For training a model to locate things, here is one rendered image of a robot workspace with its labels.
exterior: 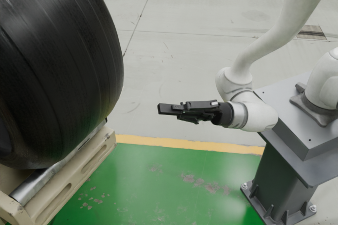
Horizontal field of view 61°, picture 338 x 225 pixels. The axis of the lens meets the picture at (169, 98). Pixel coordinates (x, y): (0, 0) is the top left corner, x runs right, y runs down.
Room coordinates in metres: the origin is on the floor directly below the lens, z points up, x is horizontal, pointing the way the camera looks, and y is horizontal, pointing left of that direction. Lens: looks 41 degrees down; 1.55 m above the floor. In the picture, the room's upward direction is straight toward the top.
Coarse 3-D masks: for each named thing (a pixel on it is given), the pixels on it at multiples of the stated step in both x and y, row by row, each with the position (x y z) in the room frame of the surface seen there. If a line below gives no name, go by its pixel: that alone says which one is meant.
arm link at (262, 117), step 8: (240, 96) 0.76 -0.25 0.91; (248, 96) 0.75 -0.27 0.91; (256, 96) 0.77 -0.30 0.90; (248, 104) 0.71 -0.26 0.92; (256, 104) 0.71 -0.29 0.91; (264, 104) 0.73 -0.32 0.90; (248, 112) 0.68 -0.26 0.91; (256, 112) 0.68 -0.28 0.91; (264, 112) 0.69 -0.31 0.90; (272, 112) 0.71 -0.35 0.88; (248, 120) 0.66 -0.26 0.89; (256, 120) 0.66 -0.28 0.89; (264, 120) 0.67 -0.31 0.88; (272, 120) 0.69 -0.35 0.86; (248, 128) 0.66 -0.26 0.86; (256, 128) 0.66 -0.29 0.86; (264, 128) 0.67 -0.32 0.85
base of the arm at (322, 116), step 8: (304, 88) 0.96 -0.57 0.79; (296, 96) 0.93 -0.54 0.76; (304, 96) 0.90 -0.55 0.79; (296, 104) 0.90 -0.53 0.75; (304, 104) 0.88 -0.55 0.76; (312, 104) 0.85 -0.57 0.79; (312, 112) 0.84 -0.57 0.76; (320, 112) 0.82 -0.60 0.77; (328, 112) 0.82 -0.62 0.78; (336, 112) 0.82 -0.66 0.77; (320, 120) 0.80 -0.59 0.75; (328, 120) 0.80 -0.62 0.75
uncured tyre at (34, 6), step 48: (0, 0) 0.44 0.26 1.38; (48, 0) 0.49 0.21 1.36; (96, 0) 0.57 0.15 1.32; (0, 48) 0.39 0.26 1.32; (48, 48) 0.43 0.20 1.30; (96, 48) 0.50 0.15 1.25; (0, 96) 0.37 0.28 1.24; (48, 96) 0.38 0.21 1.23; (96, 96) 0.47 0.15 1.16; (0, 144) 0.54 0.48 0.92; (48, 144) 0.37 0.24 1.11
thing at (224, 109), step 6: (222, 102) 0.69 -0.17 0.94; (216, 108) 0.65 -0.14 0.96; (222, 108) 0.66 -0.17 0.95; (228, 108) 0.67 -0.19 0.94; (216, 114) 0.65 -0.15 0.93; (222, 114) 0.65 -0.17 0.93; (228, 114) 0.65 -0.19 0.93; (210, 120) 0.67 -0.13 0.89; (216, 120) 0.65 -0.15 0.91; (222, 120) 0.64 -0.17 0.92; (228, 120) 0.64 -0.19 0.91
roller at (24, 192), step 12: (96, 132) 0.61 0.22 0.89; (84, 144) 0.56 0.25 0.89; (72, 156) 0.52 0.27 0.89; (48, 168) 0.46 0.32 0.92; (60, 168) 0.47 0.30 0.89; (24, 180) 0.42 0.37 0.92; (36, 180) 0.42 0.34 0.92; (48, 180) 0.44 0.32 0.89; (12, 192) 0.38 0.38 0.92; (24, 192) 0.39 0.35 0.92; (36, 192) 0.40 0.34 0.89; (24, 204) 0.37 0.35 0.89
